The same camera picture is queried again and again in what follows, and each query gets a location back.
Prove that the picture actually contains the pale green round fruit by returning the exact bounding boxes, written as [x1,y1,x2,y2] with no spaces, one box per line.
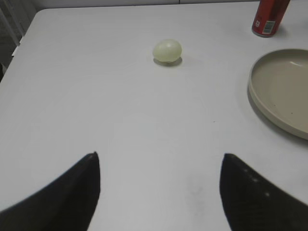
[153,39,182,63]

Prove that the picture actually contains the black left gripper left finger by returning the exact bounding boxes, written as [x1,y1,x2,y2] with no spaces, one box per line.
[0,152,100,231]

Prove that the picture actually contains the beige ceramic plate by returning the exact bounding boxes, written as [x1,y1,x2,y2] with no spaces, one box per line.
[248,49,308,140]

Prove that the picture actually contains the red soda can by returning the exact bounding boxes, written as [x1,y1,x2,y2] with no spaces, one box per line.
[252,0,290,37]

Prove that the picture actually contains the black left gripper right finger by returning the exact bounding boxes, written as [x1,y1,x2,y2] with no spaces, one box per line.
[219,154,308,231]

